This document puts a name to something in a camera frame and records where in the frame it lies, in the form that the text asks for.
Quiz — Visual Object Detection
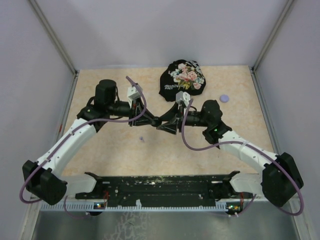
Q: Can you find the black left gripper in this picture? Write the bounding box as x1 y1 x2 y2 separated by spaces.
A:
107 97 156 127

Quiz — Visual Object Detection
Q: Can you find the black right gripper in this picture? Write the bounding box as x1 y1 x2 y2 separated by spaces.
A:
157 101 210 135

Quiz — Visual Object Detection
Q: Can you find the black earbud charging case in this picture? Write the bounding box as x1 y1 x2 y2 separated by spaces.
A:
152 117 162 127

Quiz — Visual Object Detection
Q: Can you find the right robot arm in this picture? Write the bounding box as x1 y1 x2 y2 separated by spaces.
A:
157 100 304 208

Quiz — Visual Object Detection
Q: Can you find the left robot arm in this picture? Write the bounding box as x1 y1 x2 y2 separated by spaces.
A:
19 77 147 205

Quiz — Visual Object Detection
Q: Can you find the purple earbud charging case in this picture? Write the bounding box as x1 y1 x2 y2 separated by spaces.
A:
219 94 230 103

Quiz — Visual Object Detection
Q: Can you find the black floral folded shirt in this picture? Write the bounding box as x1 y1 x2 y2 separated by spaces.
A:
158 59 207 102

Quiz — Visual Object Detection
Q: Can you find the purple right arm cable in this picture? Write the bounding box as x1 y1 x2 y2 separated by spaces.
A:
180 98 305 218

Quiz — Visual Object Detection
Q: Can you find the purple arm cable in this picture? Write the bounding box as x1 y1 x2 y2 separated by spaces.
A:
180 98 305 218
19 75 148 220

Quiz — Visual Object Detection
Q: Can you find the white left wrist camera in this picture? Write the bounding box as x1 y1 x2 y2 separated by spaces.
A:
126 85 142 105

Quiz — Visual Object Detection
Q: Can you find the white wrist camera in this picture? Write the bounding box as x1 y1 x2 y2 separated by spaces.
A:
175 91 191 108
126 85 142 105

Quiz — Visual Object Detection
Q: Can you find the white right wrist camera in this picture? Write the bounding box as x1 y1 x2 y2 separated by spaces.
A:
175 91 191 108

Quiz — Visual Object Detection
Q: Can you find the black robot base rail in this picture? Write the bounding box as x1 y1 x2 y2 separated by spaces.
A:
75 171 253 207

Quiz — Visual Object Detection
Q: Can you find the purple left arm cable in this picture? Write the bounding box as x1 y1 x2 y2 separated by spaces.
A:
19 75 148 220

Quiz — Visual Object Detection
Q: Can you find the white slotted cable duct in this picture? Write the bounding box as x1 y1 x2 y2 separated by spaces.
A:
40 199 237 212

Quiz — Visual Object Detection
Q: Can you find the left aluminium frame post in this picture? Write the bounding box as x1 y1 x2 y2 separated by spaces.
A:
26 0 80 76

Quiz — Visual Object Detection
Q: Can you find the aluminium frame post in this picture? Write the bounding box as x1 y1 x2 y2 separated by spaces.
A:
251 0 297 74
26 0 80 76

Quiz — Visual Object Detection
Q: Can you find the right aluminium frame post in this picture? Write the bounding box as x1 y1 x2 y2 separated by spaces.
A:
251 0 297 74

